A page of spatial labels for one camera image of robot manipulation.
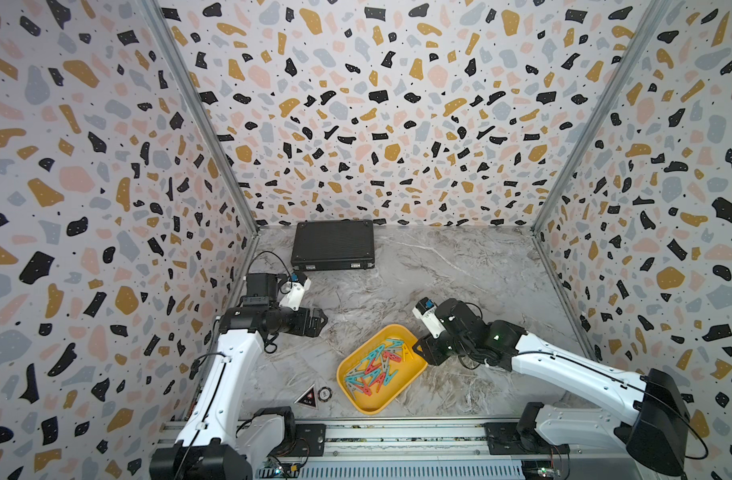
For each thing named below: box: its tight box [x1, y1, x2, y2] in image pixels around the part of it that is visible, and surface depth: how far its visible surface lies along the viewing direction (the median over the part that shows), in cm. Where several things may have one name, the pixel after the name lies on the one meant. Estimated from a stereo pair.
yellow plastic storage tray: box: [336, 324, 429, 415], surface depth 85 cm
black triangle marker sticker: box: [294, 384, 318, 410], surface depth 82 cm
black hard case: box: [291, 219, 375, 271], surface depth 110 cm
